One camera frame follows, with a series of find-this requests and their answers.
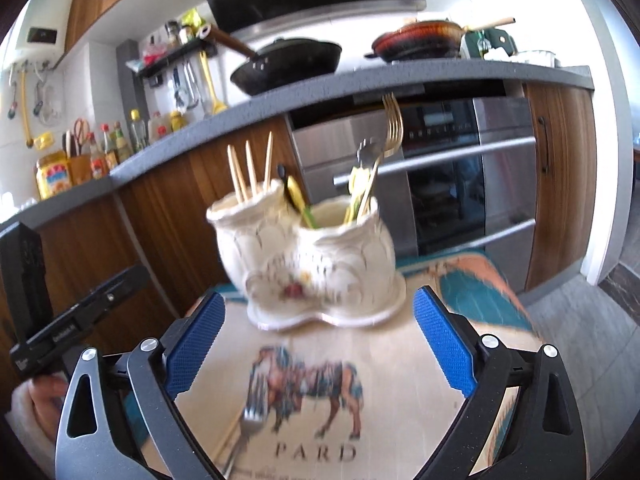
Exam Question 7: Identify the row of condiment bottles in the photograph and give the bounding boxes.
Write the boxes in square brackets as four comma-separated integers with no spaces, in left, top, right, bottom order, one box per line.
[89,109,185,180]

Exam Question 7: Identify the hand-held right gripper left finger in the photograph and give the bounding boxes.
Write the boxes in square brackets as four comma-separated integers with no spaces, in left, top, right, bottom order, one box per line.
[55,291,227,480]

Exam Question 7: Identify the black cast iron skillet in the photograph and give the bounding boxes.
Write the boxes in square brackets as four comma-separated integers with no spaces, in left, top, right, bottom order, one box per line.
[207,25,344,97]

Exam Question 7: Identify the yellow spoon with green handle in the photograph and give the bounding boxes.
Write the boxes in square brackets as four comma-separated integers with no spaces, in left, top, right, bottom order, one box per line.
[283,176,319,229]

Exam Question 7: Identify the grey speckled countertop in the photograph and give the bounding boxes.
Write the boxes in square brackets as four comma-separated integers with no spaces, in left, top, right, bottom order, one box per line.
[0,57,596,231]

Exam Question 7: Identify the person's left forearm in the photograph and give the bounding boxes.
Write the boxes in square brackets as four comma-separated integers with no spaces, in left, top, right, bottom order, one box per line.
[4,385,61,478]

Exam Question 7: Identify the wooden chopstick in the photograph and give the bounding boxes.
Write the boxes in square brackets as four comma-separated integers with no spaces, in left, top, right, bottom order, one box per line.
[227,146,247,203]
[263,131,275,192]
[245,141,260,197]

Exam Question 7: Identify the yellow spatula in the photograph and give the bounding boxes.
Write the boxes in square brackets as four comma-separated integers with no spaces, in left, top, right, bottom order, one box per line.
[200,50,228,113]

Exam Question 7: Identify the person's left hand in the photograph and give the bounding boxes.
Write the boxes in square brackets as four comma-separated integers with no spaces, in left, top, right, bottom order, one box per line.
[27,374,71,443]

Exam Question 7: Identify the printed quilted mat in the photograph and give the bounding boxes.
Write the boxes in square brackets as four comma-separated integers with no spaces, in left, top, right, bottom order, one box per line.
[122,252,543,480]

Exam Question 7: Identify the silver fork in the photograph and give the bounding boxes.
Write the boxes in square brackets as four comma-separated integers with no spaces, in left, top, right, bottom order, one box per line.
[220,364,271,478]

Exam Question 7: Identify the white water heater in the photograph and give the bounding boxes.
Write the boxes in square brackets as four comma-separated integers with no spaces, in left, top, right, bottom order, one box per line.
[12,0,76,63]

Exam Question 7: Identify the brown lidded pan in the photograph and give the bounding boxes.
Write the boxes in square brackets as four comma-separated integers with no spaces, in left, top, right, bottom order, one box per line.
[364,17,516,64]

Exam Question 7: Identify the white dish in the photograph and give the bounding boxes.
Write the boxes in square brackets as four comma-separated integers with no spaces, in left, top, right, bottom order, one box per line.
[515,50,557,67]

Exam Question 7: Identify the gold fork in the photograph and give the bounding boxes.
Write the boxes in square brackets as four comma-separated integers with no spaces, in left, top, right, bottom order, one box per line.
[357,93,405,221]

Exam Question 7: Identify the orange-handled scissors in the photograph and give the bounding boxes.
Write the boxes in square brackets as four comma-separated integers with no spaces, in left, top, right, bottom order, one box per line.
[74,117,91,157]

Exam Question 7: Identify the stainless steel oven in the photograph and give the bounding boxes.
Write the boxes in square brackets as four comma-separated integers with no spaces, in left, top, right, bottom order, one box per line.
[287,95,538,261]

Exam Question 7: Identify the yellow slotted-handle plastic utensil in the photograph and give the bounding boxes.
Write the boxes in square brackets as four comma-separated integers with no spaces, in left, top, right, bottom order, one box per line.
[345,167,372,222]

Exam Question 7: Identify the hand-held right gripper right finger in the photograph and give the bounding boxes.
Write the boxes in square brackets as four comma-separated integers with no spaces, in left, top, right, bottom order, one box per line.
[413,285,588,480]

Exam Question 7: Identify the yellow jar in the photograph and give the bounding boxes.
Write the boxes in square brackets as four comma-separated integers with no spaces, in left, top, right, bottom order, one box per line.
[36,151,71,200]

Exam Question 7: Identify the brown knife block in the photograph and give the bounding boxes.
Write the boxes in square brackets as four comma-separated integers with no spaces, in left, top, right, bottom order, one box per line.
[67,155,93,186]

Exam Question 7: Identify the black spice rack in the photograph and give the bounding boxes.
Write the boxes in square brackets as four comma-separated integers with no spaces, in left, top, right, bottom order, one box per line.
[134,40,219,86]

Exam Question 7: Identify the yellow hose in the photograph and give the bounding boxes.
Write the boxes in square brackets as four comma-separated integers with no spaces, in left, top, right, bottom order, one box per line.
[20,67,37,148]

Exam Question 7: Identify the white ceramic utensil holder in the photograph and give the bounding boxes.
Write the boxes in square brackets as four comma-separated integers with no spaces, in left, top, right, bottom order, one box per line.
[206,191,396,311]

